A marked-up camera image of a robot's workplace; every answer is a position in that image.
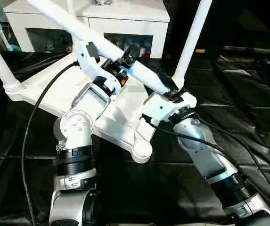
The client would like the white plastic table top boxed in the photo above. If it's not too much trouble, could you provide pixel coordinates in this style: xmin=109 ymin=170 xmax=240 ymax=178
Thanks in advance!
xmin=5 ymin=51 xmax=198 ymax=164

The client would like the white cabinet with glass doors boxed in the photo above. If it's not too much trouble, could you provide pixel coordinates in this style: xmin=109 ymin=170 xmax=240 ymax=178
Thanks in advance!
xmin=3 ymin=0 xmax=171 ymax=60

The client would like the small dark grey bundle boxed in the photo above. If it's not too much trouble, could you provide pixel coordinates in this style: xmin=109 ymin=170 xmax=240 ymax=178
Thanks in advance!
xmin=93 ymin=0 xmax=112 ymax=7

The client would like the black plastic mat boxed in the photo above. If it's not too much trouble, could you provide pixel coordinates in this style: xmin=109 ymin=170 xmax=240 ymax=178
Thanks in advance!
xmin=0 ymin=45 xmax=270 ymax=226

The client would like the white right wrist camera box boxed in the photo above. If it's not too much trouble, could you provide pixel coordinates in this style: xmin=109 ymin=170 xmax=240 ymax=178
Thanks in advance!
xmin=141 ymin=91 xmax=198 ymax=125

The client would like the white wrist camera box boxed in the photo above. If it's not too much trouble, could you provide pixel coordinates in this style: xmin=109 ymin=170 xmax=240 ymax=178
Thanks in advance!
xmin=74 ymin=40 xmax=108 ymax=81
xmin=141 ymin=91 xmax=198 ymax=125

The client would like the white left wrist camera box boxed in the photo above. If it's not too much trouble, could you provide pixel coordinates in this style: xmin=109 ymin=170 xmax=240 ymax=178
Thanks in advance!
xmin=74 ymin=40 xmax=108 ymax=81

